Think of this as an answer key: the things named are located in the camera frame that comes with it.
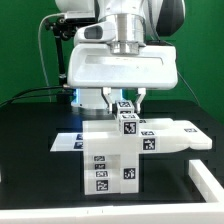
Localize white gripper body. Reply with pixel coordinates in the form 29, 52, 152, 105
67, 44, 178, 89

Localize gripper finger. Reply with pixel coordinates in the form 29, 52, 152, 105
135, 88, 146, 112
102, 87, 113, 112

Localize white tagged nut cube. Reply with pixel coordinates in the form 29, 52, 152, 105
118, 113, 139, 136
116, 100, 134, 114

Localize white chair back frame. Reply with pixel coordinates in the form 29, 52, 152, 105
83, 118, 212, 155

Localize white chair seat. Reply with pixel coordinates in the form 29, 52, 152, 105
83, 153, 140, 195

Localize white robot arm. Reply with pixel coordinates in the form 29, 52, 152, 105
55, 0, 185, 111

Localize white base tag plate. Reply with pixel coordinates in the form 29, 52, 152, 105
50, 132, 83, 152

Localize white U-shaped fence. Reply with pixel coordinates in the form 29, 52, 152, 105
0, 160, 224, 224

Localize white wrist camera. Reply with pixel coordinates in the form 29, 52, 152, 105
74, 21, 116, 45

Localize white camera cable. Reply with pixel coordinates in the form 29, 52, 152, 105
37, 13, 66, 103

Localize black camera stand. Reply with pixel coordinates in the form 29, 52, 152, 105
44, 17, 77, 101

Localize silver camera on stand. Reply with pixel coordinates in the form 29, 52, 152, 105
64, 11, 95, 24

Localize black cables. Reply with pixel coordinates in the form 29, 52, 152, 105
0, 84, 77, 108

